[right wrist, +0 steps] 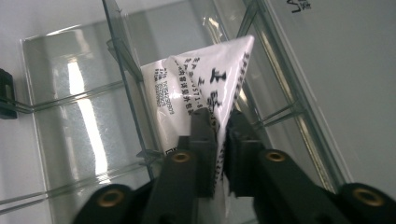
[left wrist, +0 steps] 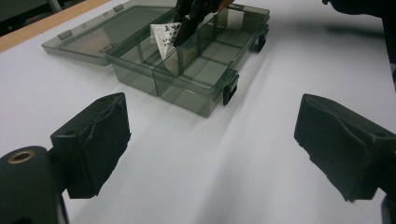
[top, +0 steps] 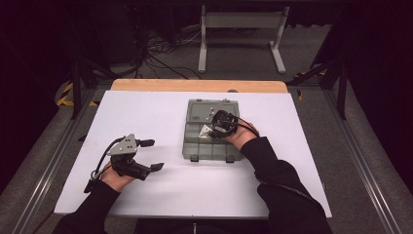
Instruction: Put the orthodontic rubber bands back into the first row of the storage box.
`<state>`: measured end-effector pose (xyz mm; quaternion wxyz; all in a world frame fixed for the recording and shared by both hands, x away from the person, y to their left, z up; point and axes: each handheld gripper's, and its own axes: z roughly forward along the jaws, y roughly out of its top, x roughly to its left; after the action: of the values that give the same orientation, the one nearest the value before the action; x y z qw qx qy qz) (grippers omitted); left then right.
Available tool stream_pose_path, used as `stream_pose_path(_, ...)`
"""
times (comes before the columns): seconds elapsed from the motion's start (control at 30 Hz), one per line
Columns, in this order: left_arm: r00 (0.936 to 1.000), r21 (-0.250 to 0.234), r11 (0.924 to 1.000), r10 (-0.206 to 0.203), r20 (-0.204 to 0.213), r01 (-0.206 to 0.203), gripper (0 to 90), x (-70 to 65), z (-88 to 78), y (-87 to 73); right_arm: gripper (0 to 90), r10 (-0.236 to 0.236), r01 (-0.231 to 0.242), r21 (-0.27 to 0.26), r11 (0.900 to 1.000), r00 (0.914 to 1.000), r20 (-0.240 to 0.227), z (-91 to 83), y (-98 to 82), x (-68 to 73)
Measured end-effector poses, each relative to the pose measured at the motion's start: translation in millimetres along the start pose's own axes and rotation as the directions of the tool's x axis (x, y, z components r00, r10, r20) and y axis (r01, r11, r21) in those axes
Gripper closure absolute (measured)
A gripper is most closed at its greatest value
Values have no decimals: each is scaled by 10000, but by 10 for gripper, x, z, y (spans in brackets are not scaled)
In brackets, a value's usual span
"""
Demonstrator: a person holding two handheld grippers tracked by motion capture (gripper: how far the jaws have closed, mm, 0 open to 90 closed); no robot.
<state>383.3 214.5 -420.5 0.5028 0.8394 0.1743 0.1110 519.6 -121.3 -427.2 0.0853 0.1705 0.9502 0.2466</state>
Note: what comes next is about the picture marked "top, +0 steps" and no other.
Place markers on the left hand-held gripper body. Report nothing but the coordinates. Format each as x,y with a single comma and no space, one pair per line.
125,159

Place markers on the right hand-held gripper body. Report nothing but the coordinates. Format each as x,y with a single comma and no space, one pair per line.
224,123

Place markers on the translucent grey compartment box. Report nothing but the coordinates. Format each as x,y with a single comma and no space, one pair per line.
211,146

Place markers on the person's right hand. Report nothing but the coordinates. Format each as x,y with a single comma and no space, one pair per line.
242,135

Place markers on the person's left hand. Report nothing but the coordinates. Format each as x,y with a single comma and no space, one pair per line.
115,178

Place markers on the white table board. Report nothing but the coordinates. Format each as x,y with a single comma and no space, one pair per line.
156,195

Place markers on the wooden table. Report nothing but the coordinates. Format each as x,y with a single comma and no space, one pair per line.
195,85

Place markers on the person's black clothed torso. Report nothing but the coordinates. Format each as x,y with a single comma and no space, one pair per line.
201,226

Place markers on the yellow black hazard tape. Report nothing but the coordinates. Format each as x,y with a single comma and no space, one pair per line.
300,95
65,96

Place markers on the white metal stand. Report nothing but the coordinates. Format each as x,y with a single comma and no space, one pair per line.
242,20

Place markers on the aluminium rail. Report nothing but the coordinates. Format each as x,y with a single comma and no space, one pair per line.
363,169
48,169

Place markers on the black metal stand frame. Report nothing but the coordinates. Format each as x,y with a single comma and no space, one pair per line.
341,84
78,87

